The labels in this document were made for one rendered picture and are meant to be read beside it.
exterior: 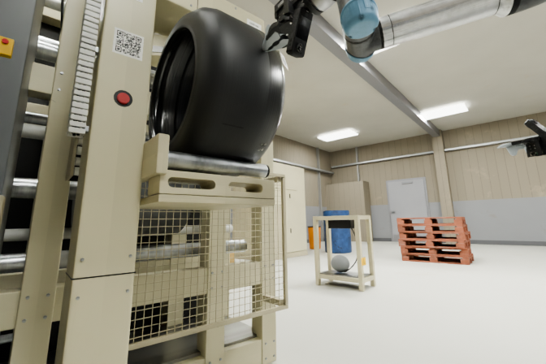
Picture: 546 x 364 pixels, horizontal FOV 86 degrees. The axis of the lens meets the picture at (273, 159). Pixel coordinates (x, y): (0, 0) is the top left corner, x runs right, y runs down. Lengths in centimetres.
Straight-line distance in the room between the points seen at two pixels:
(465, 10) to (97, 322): 108
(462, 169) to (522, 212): 186
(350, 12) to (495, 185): 1037
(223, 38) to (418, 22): 48
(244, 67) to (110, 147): 40
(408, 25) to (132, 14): 73
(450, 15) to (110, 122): 85
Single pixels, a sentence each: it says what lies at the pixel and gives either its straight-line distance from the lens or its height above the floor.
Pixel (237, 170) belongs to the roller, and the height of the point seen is 89.
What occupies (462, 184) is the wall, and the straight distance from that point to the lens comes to 1099.
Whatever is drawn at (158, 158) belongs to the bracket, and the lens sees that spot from 74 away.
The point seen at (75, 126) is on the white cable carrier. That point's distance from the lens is 85.
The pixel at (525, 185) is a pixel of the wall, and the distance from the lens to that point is 1088.
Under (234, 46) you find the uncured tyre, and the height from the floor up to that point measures 120.
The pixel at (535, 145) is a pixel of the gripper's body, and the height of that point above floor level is 103.
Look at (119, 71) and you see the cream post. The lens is 90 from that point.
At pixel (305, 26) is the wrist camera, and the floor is 122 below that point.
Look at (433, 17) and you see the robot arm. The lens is 82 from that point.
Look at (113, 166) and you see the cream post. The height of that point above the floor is 88.
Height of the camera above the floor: 73
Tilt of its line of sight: 12 degrees up
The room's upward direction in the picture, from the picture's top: 1 degrees counter-clockwise
